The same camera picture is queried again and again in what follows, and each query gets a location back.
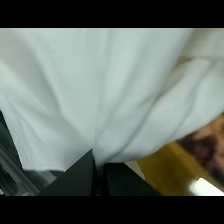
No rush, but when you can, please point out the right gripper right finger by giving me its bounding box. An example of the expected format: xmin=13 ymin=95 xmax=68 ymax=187
xmin=102 ymin=162 xmax=162 ymax=197

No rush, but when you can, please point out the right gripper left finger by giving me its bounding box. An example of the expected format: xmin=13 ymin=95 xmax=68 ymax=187
xmin=39 ymin=148 xmax=98 ymax=197

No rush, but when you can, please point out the white shirt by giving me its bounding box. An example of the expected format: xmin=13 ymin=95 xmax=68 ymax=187
xmin=0 ymin=27 xmax=224 ymax=175

